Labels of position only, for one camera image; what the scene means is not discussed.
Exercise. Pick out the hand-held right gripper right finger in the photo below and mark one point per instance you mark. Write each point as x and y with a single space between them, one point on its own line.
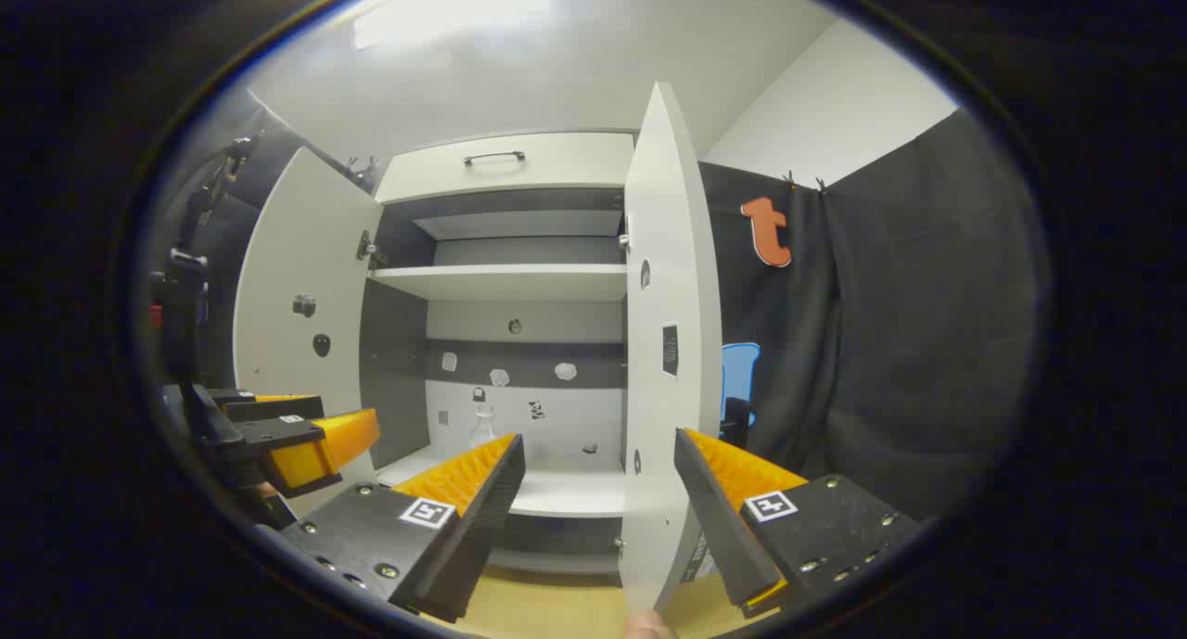
719 518

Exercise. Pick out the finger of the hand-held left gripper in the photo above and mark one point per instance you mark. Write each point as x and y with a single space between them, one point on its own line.
287 432
278 407

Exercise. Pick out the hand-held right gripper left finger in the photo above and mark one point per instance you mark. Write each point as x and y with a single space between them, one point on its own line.
482 518

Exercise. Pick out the clear bottle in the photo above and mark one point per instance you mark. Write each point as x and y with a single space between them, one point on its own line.
483 430

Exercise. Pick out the white cabinet door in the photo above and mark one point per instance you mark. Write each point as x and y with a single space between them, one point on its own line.
668 249
297 249

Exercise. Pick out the white cabinet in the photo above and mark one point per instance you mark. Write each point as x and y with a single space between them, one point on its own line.
519 328

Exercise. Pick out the white cabinet shelf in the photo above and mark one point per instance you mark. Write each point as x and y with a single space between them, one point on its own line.
501 282
519 224

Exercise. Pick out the white cabinet drawer front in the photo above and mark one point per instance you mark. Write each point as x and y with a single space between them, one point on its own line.
575 161

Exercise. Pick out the black backdrop cloth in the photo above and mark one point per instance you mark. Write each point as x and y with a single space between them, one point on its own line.
881 342

